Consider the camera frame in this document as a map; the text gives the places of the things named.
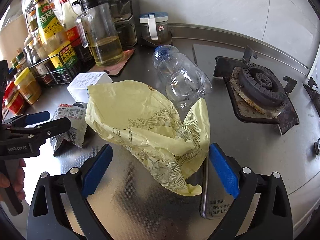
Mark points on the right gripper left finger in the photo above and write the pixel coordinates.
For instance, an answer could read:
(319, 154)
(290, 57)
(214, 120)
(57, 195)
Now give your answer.
(47, 218)

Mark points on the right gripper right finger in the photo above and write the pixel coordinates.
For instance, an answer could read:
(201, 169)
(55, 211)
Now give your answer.
(272, 218)

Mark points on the pale yellow paper bag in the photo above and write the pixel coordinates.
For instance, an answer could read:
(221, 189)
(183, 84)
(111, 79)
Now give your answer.
(142, 120)

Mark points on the red lid chili jar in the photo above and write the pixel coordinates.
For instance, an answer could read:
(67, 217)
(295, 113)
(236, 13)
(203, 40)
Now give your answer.
(13, 99)

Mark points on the yellow lid sauce jar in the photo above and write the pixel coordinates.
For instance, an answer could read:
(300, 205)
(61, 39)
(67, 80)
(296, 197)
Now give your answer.
(28, 86)

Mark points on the white blue carton box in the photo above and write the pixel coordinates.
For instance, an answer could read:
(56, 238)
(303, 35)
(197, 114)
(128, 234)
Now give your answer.
(78, 87)

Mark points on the red cap sauce bottle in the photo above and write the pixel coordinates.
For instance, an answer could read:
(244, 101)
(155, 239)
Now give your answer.
(69, 17)

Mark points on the gas stove burner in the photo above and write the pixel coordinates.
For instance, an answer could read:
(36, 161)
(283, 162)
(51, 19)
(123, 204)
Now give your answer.
(256, 94)

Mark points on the glass oil jug black lid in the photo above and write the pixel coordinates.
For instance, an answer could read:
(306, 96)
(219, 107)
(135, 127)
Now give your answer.
(97, 31)

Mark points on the dark stacked spice boxes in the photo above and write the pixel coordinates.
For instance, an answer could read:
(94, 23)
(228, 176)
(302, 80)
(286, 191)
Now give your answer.
(125, 14)

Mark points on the clear empty plastic bottle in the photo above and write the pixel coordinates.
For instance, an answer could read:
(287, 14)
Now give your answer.
(183, 80)

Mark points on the glass jar blue white lid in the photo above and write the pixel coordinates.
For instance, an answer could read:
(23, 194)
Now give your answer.
(154, 28)

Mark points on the black wire rack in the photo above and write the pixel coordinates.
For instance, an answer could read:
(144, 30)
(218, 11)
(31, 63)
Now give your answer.
(44, 69)

